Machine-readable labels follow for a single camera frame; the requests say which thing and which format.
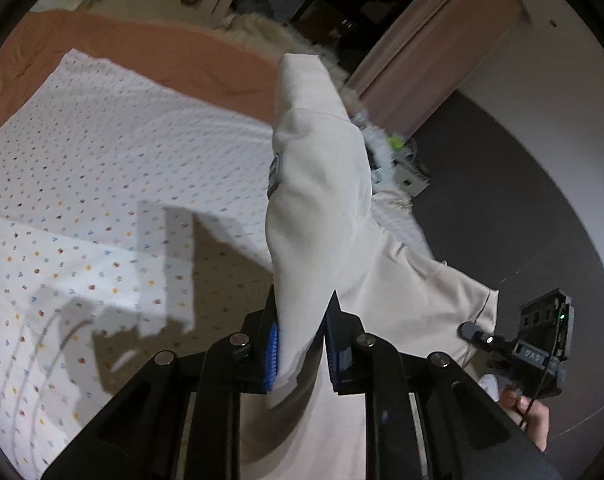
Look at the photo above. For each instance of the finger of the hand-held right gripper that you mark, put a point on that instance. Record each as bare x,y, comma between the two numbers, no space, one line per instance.
481,337

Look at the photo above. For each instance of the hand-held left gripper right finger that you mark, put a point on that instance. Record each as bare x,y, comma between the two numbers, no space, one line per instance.
338,365

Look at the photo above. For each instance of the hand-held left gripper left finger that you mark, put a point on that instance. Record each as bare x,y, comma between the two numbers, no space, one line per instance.
272,355

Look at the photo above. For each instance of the beige jacket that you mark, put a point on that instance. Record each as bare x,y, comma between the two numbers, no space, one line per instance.
317,200

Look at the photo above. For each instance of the person's right hand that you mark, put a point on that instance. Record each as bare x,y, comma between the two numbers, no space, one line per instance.
536,420

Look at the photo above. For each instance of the white nightstand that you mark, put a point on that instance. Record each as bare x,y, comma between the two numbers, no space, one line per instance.
414,182

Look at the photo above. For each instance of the small green object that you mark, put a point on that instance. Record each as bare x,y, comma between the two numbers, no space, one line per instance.
396,142

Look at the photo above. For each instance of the white dotted sheet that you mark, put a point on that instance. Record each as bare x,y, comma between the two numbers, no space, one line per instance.
107,160

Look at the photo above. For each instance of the beige crumpled duvet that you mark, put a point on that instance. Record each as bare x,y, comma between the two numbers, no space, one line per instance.
277,35

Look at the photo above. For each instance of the orange bed sheet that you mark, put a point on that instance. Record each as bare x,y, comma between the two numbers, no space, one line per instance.
157,55

